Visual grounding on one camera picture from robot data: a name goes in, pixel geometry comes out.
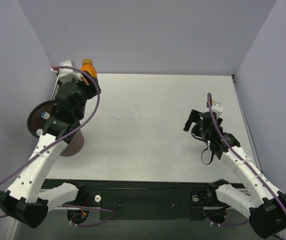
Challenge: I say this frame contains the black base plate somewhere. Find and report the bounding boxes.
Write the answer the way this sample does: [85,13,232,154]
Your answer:
[42,179,230,223]

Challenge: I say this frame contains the brown round bin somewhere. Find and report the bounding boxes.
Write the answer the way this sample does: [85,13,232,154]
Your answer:
[27,100,84,157]

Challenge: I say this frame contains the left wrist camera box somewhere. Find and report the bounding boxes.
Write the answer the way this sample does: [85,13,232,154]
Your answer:
[56,60,81,83]

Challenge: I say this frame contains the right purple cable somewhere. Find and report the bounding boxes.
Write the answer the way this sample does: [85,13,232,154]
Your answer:
[205,92,286,240]

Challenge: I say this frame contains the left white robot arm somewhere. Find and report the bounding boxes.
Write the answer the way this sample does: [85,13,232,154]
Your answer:
[0,77,101,228]

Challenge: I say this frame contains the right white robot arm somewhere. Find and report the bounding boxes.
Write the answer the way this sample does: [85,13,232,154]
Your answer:
[184,109,286,239]

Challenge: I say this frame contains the aluminium table edge rail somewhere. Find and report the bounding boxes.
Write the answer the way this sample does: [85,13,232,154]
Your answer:
[231,74,263,173]

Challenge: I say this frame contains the small orange bottle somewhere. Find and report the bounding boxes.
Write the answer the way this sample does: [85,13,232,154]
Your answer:
[81,58,97,78]

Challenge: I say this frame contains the clear plastic bottle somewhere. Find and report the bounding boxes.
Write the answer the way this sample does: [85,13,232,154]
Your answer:
[36,129,43,137]

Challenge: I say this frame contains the blue label tea bottle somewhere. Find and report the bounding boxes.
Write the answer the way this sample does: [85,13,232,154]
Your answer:
[41,112,50,120]

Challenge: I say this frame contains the purple cable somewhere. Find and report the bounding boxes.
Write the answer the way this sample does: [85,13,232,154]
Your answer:
[0,65,116,228]
[205,92,286,240]

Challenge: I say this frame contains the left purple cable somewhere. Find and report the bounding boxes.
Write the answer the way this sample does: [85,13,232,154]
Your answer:
[0,65,116,228]

